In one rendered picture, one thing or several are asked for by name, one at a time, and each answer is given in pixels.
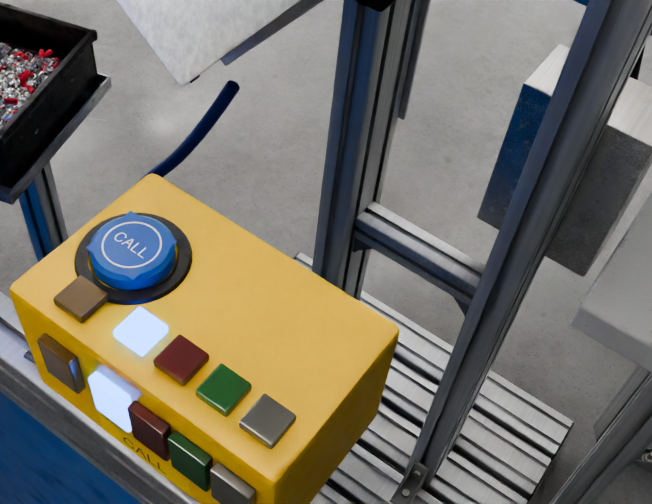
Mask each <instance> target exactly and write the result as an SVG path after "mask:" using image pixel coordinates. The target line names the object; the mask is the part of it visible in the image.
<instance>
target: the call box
mask: <svg viewBox="0 0 652 504"><path fill-rule="evenodd" d="M130 211H132V212H134V213H135V214H137V215H139V216H146V217H150V218H153V219H156V220H158V221H160V222H161V223H163V224H164V225H165V226H166V227H167V228H168V229H169V230H170V231H171V233H172V235H173V238H174V239H175V240H177V241H176V242H175V251H176V260H175V264H174V267H173V269H172V271H171V272H170V274H169V275H168V276H167V277H166V278H165V279H164V280H163V281H161V282H160V283H158V284H157V285H155V286H153V287H150V288H147V289H144V290H139V291H122V290H117V289H114V288H112V287H109V286H107V285H106V284H104V283H103V282H102V281H100V280H99V279H98V277H97V276H96V275H95V273H94V271H93V268H92V264H91V259H90V255H89V250H88V249H87V248H86V247H87V246H88V245H90V242H91V240H92V238H93V236H94V235H95V233H96V232H97V231H98V230H99V229H100V228H101V227H102V226H103V225H105V224H106V223H108V222H110V221H112V220H114V219H117V218H120V217H123V216H125V215H126V214H127V213H128V212H130ZM80 275H82V276H84V277H85V278H86V279H88V280H89V281H91V282H92V283H93V284H95V285H96V286H98V287H99V288H101V289H102V290H103V291H105V292H106V293H107V294H108V297H109V299H108V301H107V302H106V303H105V304H104V305H103V306H101V307H100V308H99V309H98V310H97V311H96V312H95V313H94V314H93V315H91V316H90V317H89V318H88V319H87V320H86V321H85V322H84V323H79V322H78V321H77V320H75V319H74V318H72V317H71V316H70V315H68V314H67V313H66V312H64V311H63V310H61V309H60V308H59V307H57V306H56V305H55V304H54V300H53V298H54V297H55V296H56V295H57V294H58V293H59V292H61V291H62V290H63V289H64V288H65V287H67V286H68V285H69V284H70V283H71V282H72V281H74V280H75V279H76V278H77V277H78V276H80ZM9 293H10V295H11V298H12V301H13V304H14V306H15V309H16V312H17V314H18V317H19V320H20V323H21V325H22V328H23V331H24V333H25V336H26V339H27V341H28V344H29V347H30V350H31V352H32V355H33V358H34V360H35V363H36V366H37V368H38V371H39V374H40V377H41V379H42V381H43V383H45V384H46V385H47V386H49V387H50V388H51V389H53V390H54V391H55V392H56V393H58V394H59V395H60V396H62V397H63V398H64V399H65V400H67V401H68V402H69V403H71V404H72V405H73V406H75V407H76V408H77V409H78V410H80V411H81V412H82V413H84V414H85V415H86V416H88V417H89V418H90V419H91V420H93V421H94V422H95V423H97V424H98V425H99V426H101V427H102V428H103V429H104V430H105V431H106V432H108V433H109V434H110V435H111V436H113V437H114V438H115V439H117V440H118V441H119V442H121V443H122V444H123V445H124V446H126V447H127V448H128V449H130V450H131V451H132V452H134V453H135V454H136V455H137V456H139V457H140V458H141V459H143V460H144V461H145V462H146V463H148V464H149V465H150V466H152V467H153V468H154V469H156V470H157V471H158V472H159V473H161V474H162V475H163V476H165V477H166V478H167V479H169V480H170V481H171V482H172V483H174V484H175V485H176V486H178V487H179V488H180V489H182V490H183V491H184V492H185V493H187V494H188V495H189V496H191V497H193V498H194V499H195V500H197V501H198V502H199V503H200V504H220V503H219V502H218V501H217V500H215V499H214V498H213V497H212V495H211V489H210V490H209V491H207V492H205V491H203V490H202V489H201V488H199V487H198V486H197V485H196V484H194V483H193V482H192V481H190V480H189V479H188V478H186V477H185V476H184V475H182V474H181V473H180V472H179V471H177V470H176V469H175V468H173V467H172V465H171V459H170V460H169V461H164V460H163V459H161V458H160V457H159V456H158V455H156V454H155V453H154V452H152V451H151V450H150V449H148V448H147V447H146V446H144V445H143V444H142V443H141V442H139V441H138V440H137V439H135V438H134V436H133V433H132V430H131V431H130V432H126V431H125V430H124V429H122V428H121V427H120V426H118V425H117V424H116V423H114V422H113V421H112V420H110V419H109V418H108V417H106V416H105V415H104V414H103V413H101V412H100V411H99V410H97V408H96V406H95V402H94V399H93V395H92V391H91V388H90V384H89V381H88V378H89V377H90V376H91V375H92V374H93V373H94V372H95V371H97V372H99V373H100V374H102V375H103V376H104V377H106V378H107V379H108V380H110V381H111V382H113V383H114V384H115V385H117V386H118V387H119V388H121V389H122V390H123V391H125V392H126V393H127V394H129V395H130V397H131V402H133V401H135V400H136V401H138V402H139V403H141V404H142V405H143V406H145V407H146V408H147V409H149V410H150V411H151V412H153V413H154V414H156V415H157V416H158V417H160V418H161V419H162V420H164V421H165V422H166V423H168V424H169V425H170V427H171V433H173V432H174V431H175V430H176V431H178V432H180V433H181V434H182V435H184V436H185V437H186V438H188V439H189V440H190V441H192V442H193V443H194V444H196V445H197V446H199V447H200V448H201V449H203V450H204V451H205V452H207V453H208V454H209V455H211V456H212V458H213V466H214V464H215V463H217V462H220V463H221V464H223V465H224V466H225V467H227V468H228V469H229V470H231V471H232V472H233V473H235V474H236V475H237V476H239V477H240V478H242V479H243V480H244V481H246V482H247V483H248V484H250V485H251V486H252V487H254V488H255V489H256V504H310V503H311V501H312V500H313V499H314V497H315V496H316V495H317V493H318V492H319V491H320V489H321V488H322V487H323V486H324V484H325V483H326V482H327V480H328V479H329V478H330V476H331V475H332V474H333V472H334V471H335V470H336V468H337V467H338V466H339V464H340V463H341V462H342V460H343V459H344V458H345V457H346V455H347V454H348V453H349V451H350V450H351V449H352V447H353V446H354V445H355V443H356V442H357V441H358V439H359V438H360V437H361V435H362V434H363V433H364V432H365V430H366V429H367V428H368V426H369V425H370V424H371V422H372V421H373V420H374V418H375V417H376V415H377V411H378V408H379V404H380V401H381V397H382V394H383V390H384V387H385V383H386V380H387V377H388V373H389V370H390V366H391V363H392V359H393V356H394V352H395V349H396V345H397V342H398V338H399V333H400V330H399V328H398V327H397V325H396V324H395V323H393V322H392V321H390V320H389V319H387V318H385V317H384V316H382V315H381V314H379V313H377V312H376V311H374V310H373V309H371V308H369V307H368V306H366V305H365V304H363V303H361V302H360V301H358V300H357V299H355V298H353V297H352V296H350V295H349V294H347V293H345V292H344V291H342V290H341V289H339V288H337V287H336V286H334V285H333V284H331V283H329V282H328V281H326V280H325V279H323V278H322V277H320V276H318V275H317V274H315V273H314V272H312V271H310V270H309V269H307V268H306V267H304V266H302V265H301V264H299V263H298V262H296V261H294V260H293V259H291V258H290V257H288V256H286V255H285V254H283V253H282V252H280V251H278V250H277V249H275V248H274V247H272V246H270V245H269V244H267V243H266V242H264V241H262V240H261V239H259V238H258V237H256V236H254V235H253V234H251V233H250V232H248V231H246V230H245V229H243V228H242V227H240V226H238V225H237V224H235V223H234V222H232V221H230V220H229V219H227V218H226V217H224V216H223V215H221V214H219V213H218V212H216V211H215V210H213V209H211V208H210V207H208V206H207V205H205V204H203V203H202V202H200V201H199V200H197V199H195V198H194V197H192V196H191V195H189V194H187V193H186V192H184V191H183V190H181V189H179V188H178V187H176V186H175V185H173V184H171V183H170V182H168V181H167V180H165V179H163V178H162V177H160V176H159V175H157V174H153V173H151V174H148V175H146V176H145V177H144V178H143V179H141V180H140V181H139V182H138V183H137V184H135V185H134V186H133V187H132V188H130V189H129V190H128V191H127V192H125V193H124V194H123V195H122V196H120V197H119V198H118V199H117V200H115V201H114V202H113V203H112V204H110V205H109V206H108V207H107V208H105V209H104V210H103V211H102V212H100V213H99V214H98V215H97V216H95V217H94V218H93V219H92V220H91V221H89V222H88V223H87V224H86V225H84V226H83V227H82V228H81V229H79V230H78V231H77V232H76V233H74V234H73V235H72V236H71V237H69V238H68V239H67V240H66V241H64V242H63V243H62V244H61V245H59V246H58V247H57V248H56V249H54V250H53V251H52V252H51V253H50V254H48V255H47V256H46V257H45V258H43V259H42V260H41V261H40V262H38V263H37V264H36V265H35V266H33V267H32V268H31V269H30V270H28V271H27V272H26V273H25V274H23V275H22V276H21V277H20V278H18V279H17V280H16V281H15V282H13V284H12V285H11V287H10V290H9ZM138 307H142V308H143V309H145V310H146V311H148V312H149V313H151V314H152V315H154V316H155V317H156V318H158V319H159V320H161V321H162V322H164V323H165V324H166V325H167V326H168V333H167V334H166V335H165V336H164V337H163V338H162V339H161V340H160V341H159V342H157V343H156V344H155V345H154V346H153V347H152V348H151V349H150V350H149V351H148V352H147V353H146V354H145V355H144V356H140V355H138V354H137V353H136V352H134V351H133V350H131V349H130V348H129V347H127V346H126V345H124V344H123V343H122V342H120V341H119V340H117V339H116V338H115V337H114V335H113V330H114V329H115V328H116V327H117V326H118V325H119V324H120V323H121V322H122V321H124V320H125V319H126V318H127V317H128V316H129V315H130V314H131V313H132V312H133V311H134V310H135V309H137V308H138ZM44 333H46V334H48V335H49V336H51V337H52V338H53V339H55V340H56V341H57V342H59V343H60V344H61V345H63V346H64V347H65V348H67V349H68V350H70V351H71V352H72V353H74V354H75V355H76V356H77V357H78V361H79V364H80V368H81V371H82V375H83V378H84V382H85V385H86V387H85V389H84V390H83V391H82V392H81V393H79V394H77V393H75V392H74V391H72V390H71V389H70V388H69V387H67V386H66V385H65V384H63V383H62V382H61V381H59V380H58V379H57V378H55V377H54V376H53V375H51V374H50V373H49V372H48V371H47V368H46V365H45V363H44V360H43V357H42V354H41V351H40V348H39V346H38V343H37V339H38V338H39V337H40V336H41V335H42V334H44ZM179 334H180V335H182V336H184V337H185V338H187V339H188V340H189V341H191V342H192V343H194V344H195V345H197V346H198V347H199V348H201V349H202V350H204V351H205V352H207V353H208V354H209V361H208V362H207V363H206V364H205V365H204V366H203V367H202V368H201V369H200V370H199V371H198V372H197V373H196V375H195V376H194V377H193V378H192V379H191V380H190V381H189V382H188V383H187V384H186V385H185V386H181V385H180V384H179V383H177V382H176V381H174V380H173V379H172V378H170V377H169V376H167V375H166V374H165V373H163V372H162V371H160V370H159V369H158V368H156V367H155V366H154V363H153V360H154V358H155V357H156V356H157V355H158V354H159V353H160V352H161V351H162V350H163V349H164V348H165V347H166V346H167V345H168V344H169V343H170V342H171V341H172V340H174V339H175V338H176V337H177V336H178V335H179ZM221 363H222V364H224V365H225V366H227V367H228V368H230V369H231V370H232V371H234V372H235V373H237V374H238V375H240V376H241V377H243V378H244V379H245V380H247V381H248V382H250V383H251V385H252V389H251V391H250V392H249V394H248V395H247V396H246V397H245V398H244V399H243V400H242V401H241V402H240V404H239V405H238V406H237V407H236V408H235V409H234V410H233V411H232V413H231V414H230V415H229V416H227V417H224V416H223V415H222V414H220V413H219V412H217V411H216V410H215V409H213V408H212V407H210V406H209V405H208V404H206V403H205V402H203V401H202V400H201V399H199V398H198V397H197V396H196V394H195V390H196V388H197V387H198V386H199V385H200V384H201V383H202V382H203V381H204V380H205V379H206V378H207V377H208V376H209V375H210V374H211V373H212V372H213V370H214V369H215V368H216V367H217V366H218V365H219V364H221ZM263 394H267V395H268V396H270V397H271V398H273V399H274V400H276V401H277V402H278V403H280V404H281V405H283V406H284V407H286V408H287V409H288V410H290V411H291V412H293V413H294V414H295V415H296V421H295V423H294V424H293V425H292V426H291V427H290V429H289V430H288V431H287V432H286V433H285V435H284V436H283V437H282V438H281V439H280V441H279V442H278V443H277V444H276V446H275V447H274V448H272V449H269V448H267V447H266V446H265V445H263V444H262V443H260V442H259V441H258V440H256V439H255V438H253V437H252V436H251V435H249V434H248V433H246V432H245V431H244V430H242V429H241V428H240V427H239V421H240V419H241V418H242V417H243V416H244V415H245V414H246V413H247V412H248V410H249V409H250V408H251V407H252V406H253V405H254V404H255V402H256V401H257V400H258V399H259V398H260V397H261V396H262V395H263Z"/></svg>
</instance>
